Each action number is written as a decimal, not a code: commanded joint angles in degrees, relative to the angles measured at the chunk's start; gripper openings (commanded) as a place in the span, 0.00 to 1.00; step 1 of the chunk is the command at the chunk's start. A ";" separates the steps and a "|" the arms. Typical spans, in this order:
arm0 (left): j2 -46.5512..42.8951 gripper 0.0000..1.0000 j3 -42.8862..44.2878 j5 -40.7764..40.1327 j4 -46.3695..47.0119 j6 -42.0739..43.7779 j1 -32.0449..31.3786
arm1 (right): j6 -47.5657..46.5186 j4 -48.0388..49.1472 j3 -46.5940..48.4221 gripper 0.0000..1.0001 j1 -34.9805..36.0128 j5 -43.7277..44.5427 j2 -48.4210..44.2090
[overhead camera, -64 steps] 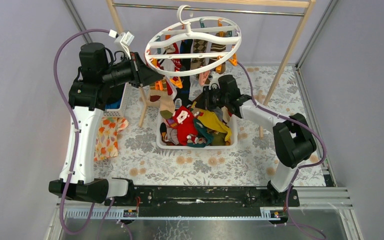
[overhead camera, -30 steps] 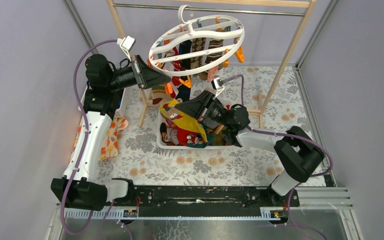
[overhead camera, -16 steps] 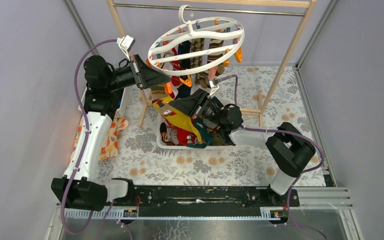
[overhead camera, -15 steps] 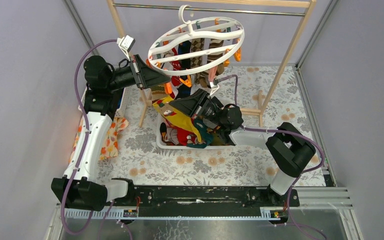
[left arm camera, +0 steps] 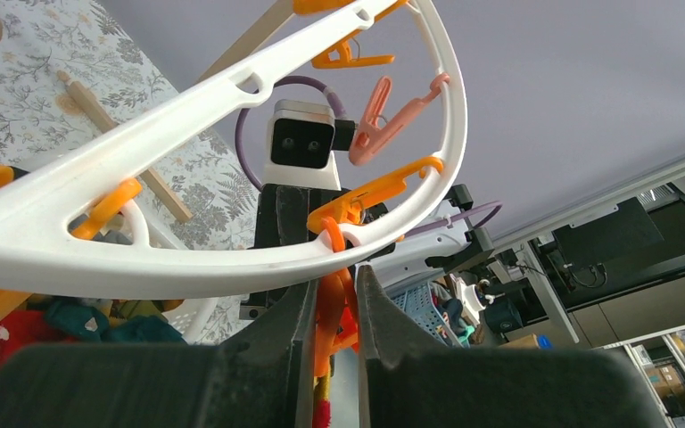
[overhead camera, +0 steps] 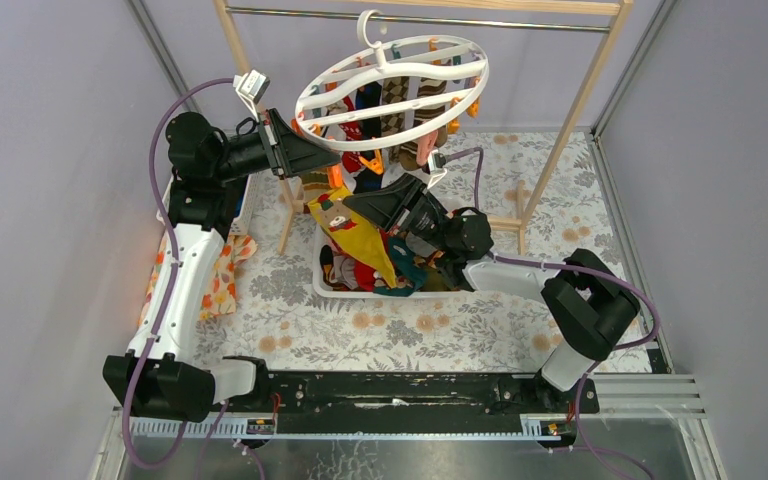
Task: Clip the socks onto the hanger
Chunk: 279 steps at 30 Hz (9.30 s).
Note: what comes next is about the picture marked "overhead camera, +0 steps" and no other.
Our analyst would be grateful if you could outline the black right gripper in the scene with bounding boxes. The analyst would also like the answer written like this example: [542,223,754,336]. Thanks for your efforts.
[342,173,452,255]

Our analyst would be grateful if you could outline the yellow mustard sock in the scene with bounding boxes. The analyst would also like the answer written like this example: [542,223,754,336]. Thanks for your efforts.
[307,186,397,287]

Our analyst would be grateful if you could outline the striped beige green sock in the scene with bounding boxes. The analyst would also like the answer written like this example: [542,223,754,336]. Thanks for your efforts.
[300,168,333,214]

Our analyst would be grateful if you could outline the white round sock hanger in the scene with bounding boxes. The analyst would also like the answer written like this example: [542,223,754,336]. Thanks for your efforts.
[293,10,490,151]

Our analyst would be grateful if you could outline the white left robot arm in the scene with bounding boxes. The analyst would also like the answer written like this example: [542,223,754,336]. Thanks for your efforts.
[102,109,340,423]

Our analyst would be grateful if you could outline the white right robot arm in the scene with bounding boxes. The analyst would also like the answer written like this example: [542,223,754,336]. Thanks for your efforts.
[344,175,641,412]

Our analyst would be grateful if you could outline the white perforated basket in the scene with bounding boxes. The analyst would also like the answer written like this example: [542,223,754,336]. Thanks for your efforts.
[155,172,256,237]

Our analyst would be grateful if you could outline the white plastic sock bin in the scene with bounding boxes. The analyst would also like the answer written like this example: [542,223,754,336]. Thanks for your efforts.
[311,218,477,301]

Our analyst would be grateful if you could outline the floral patterned table mat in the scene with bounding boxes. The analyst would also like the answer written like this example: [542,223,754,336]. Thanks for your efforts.
[194,132,636,372]

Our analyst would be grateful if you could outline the metal hanging rod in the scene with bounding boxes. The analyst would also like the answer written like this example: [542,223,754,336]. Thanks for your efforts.
[225,6,611,34]

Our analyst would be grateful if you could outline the orange floral cloth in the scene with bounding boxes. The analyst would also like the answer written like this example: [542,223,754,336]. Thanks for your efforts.
[138,234,258,325]

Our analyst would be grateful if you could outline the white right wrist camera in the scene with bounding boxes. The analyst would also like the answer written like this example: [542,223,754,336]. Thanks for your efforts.
[422,149,448,189]

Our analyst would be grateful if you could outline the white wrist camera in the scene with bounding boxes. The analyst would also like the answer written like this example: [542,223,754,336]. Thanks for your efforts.
[422,149,448,189]
[232,69,270,121]

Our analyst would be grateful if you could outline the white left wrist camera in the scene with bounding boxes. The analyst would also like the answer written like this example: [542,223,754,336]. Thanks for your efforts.
[232,69,270,121]

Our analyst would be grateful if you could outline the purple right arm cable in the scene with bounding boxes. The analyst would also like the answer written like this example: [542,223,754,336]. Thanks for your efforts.
[446,146,662,352]

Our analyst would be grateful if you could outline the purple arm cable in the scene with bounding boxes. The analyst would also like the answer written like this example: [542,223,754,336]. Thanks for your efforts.
[446,146,662,352]
[120,78,236,472]

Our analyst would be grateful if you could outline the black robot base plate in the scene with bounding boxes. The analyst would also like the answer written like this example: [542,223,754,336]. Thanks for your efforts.
[230,370,599,416]

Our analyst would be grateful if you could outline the wooden clothes rack frame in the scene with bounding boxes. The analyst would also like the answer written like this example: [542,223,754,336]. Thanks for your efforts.
[209,0,634,256]

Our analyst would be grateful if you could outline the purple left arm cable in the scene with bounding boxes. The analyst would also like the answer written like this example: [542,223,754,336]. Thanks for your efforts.
[120,78,236,472]

